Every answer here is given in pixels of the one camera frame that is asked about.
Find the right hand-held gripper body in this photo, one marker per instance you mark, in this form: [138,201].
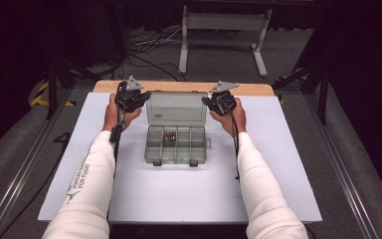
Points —
[224,99]

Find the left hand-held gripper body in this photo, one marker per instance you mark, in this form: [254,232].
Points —
[131,98]

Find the grey transparent plastic storage box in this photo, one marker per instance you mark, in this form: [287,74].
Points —
[175,109]

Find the black copper-top battery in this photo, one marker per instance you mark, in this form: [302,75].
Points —
[174,135]
[170,135]
[166,135]

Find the person's right hand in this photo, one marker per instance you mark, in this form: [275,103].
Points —
[232,121]

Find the person's left hand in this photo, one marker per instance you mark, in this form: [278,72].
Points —
[111,114]

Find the wooden table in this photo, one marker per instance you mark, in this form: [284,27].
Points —
[179,87]

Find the white metal stand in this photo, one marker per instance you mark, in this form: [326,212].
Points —
[224,21]

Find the black tripod stand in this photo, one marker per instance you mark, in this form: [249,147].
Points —
[323,96]
[51,89]

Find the yellow black floor tape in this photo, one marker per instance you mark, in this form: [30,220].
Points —
[39,99]

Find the white board sheet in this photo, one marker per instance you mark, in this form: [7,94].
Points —
[179,192]

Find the aluminium floor rail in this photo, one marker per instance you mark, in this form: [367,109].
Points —
[25,167]
[341,166]

